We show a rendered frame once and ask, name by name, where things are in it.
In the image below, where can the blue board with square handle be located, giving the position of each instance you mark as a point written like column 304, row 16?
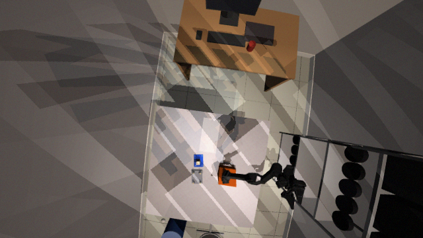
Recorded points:
column 198, row 160

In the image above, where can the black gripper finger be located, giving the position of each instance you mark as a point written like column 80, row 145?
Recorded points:
column 299, row 192
column 291, row 201

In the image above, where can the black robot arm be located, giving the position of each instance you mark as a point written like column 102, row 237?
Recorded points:
column 250, row 178

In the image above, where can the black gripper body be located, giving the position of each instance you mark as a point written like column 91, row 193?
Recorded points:
column 293, row 182

